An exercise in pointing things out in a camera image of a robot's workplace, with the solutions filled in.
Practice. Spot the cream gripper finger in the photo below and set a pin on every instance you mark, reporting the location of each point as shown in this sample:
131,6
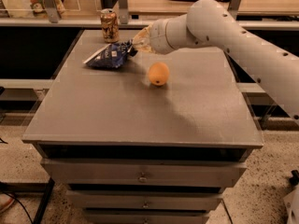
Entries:
141,41

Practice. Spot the blue chip bag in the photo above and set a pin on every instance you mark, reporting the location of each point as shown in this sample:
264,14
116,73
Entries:
112,56

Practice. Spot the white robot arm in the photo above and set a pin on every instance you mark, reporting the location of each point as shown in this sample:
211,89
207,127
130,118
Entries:
207,23

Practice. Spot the orange patterned soda can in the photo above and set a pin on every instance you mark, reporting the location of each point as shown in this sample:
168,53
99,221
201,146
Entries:
109,24

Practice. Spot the orange fruit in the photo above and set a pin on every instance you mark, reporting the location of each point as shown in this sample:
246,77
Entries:
158,74

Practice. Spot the grey drawer cabinet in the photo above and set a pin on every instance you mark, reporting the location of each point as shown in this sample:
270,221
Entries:
129,152

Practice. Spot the white and orange package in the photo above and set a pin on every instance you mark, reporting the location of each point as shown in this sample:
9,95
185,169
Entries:
22,8

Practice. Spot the grey box on floor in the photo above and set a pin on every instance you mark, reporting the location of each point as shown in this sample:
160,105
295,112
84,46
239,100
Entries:
291,200

